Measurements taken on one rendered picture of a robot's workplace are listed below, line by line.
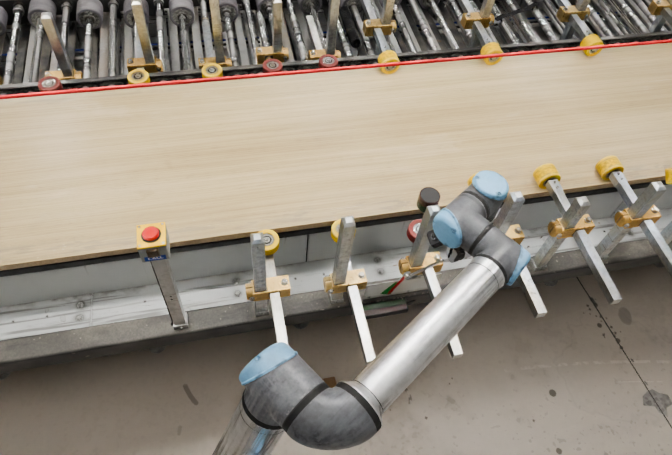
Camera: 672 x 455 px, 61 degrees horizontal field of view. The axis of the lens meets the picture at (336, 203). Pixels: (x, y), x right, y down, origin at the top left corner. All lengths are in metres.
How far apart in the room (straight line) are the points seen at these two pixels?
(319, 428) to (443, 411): 1.55
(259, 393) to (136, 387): 1.53
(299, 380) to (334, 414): 0.09
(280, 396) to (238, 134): 1.19
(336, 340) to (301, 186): 0.94
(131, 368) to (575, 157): 2.00
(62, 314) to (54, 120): 0.68
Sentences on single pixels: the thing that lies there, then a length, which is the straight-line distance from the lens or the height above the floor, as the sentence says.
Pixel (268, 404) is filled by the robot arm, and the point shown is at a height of 1.35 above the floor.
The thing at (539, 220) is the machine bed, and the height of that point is 0.67.
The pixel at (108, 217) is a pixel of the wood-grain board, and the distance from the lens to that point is 1.94.
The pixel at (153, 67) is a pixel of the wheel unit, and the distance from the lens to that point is 2.48.
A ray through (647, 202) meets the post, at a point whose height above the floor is 1.06.
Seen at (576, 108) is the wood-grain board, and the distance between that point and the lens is 2.50.
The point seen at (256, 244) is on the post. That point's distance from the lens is 1.53.
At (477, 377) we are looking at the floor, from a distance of 2.71.
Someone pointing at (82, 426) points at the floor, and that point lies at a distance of 2.64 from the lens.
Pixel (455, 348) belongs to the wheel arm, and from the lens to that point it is 1.76.
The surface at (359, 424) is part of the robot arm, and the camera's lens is 1.11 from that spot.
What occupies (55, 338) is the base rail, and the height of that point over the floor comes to 0.70.
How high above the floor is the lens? 2.43
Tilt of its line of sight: 54 degrees down
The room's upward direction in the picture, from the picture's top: 8 degrees clockwise
